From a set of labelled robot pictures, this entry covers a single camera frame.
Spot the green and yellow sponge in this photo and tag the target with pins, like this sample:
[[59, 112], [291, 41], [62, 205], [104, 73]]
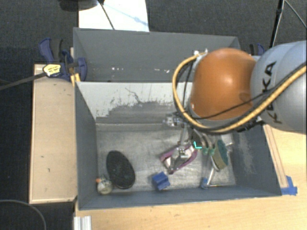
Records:
[[221, 154]]

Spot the grey metal bin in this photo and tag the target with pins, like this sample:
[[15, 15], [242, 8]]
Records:
[[144, 138]]

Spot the black oval brush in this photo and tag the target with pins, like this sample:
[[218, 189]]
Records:
[[120, 169]]

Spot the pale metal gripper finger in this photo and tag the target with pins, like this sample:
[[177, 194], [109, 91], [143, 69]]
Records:
[[173, 164], [184, 152]]

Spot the pale wood board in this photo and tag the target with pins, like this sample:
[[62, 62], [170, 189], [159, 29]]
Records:
[[52, 138]]

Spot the blue block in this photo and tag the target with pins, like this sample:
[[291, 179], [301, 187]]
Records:
[[160, 181]]

